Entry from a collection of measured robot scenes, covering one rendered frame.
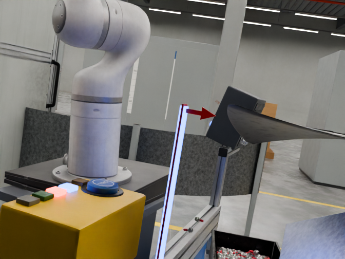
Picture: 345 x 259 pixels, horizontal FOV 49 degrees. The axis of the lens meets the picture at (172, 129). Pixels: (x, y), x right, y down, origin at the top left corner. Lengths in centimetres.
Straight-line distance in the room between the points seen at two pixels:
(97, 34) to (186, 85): 580
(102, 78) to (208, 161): 170
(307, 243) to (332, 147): 617
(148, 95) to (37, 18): 437
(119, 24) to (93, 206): 53
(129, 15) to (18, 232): 60
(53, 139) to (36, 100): 32
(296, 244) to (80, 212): 40
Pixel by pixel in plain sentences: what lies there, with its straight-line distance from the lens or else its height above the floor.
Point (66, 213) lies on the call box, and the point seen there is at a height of 107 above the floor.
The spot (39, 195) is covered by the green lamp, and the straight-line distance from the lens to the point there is 45.
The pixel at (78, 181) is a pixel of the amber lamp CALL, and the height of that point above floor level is 108.
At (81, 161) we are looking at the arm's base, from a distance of 90.
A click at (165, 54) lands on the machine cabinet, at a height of 177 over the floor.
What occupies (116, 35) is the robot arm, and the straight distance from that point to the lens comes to 88.
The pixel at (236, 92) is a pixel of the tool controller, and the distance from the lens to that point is 127.
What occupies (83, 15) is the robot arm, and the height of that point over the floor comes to 134.
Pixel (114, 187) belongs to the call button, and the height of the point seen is 108.
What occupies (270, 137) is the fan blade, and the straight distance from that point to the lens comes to 77.
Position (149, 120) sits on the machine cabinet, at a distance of 674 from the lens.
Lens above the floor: 122
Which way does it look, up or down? 6 degrees down
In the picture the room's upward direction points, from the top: 9 degrees clockwise
